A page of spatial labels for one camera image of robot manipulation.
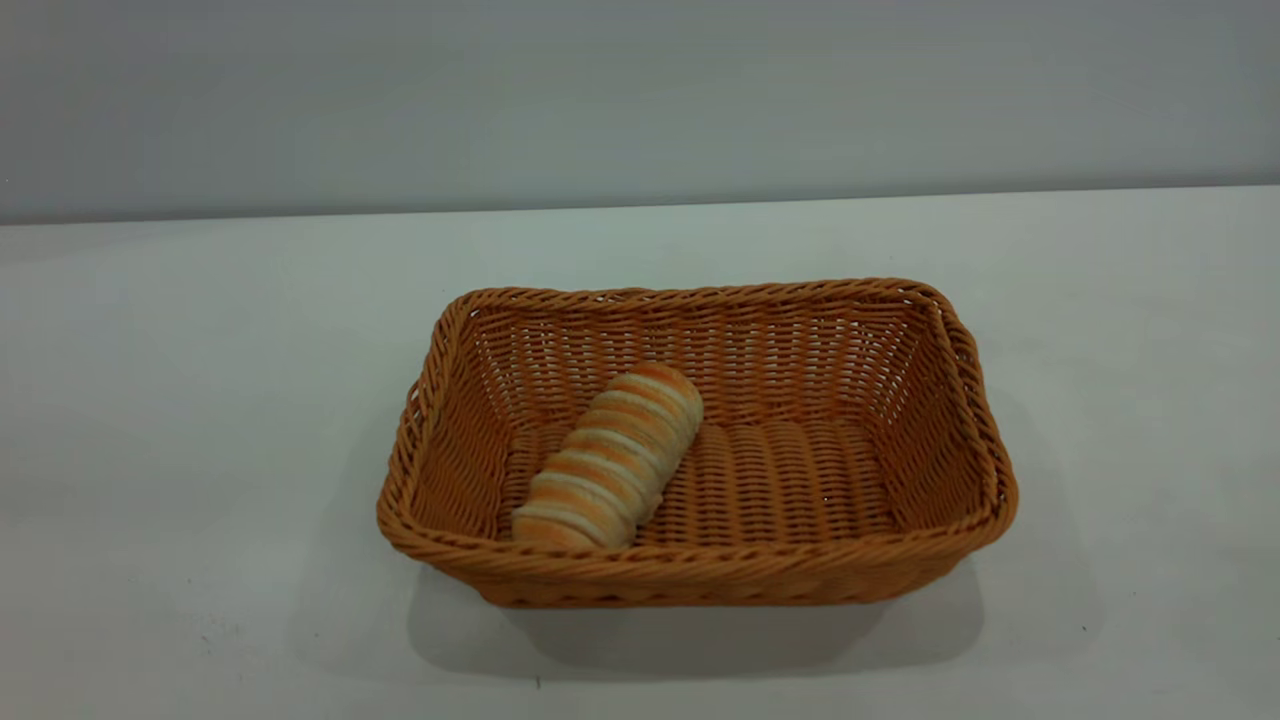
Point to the striped bread roll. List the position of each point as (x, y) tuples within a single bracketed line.
[(610, 460)]

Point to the orange woven wicker basket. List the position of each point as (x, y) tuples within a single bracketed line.
[(800, 480)]

